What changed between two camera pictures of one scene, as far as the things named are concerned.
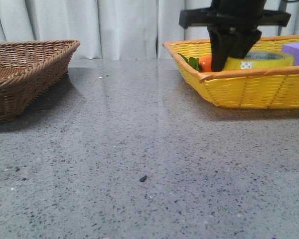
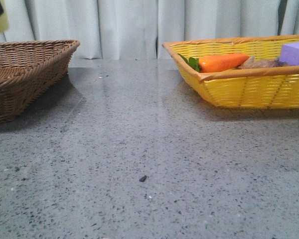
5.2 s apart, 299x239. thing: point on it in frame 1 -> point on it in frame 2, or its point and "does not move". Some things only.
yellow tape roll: (259, 59) -> (1, 24)
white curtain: (118, 29) does not move
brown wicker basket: (22, 71) does not move
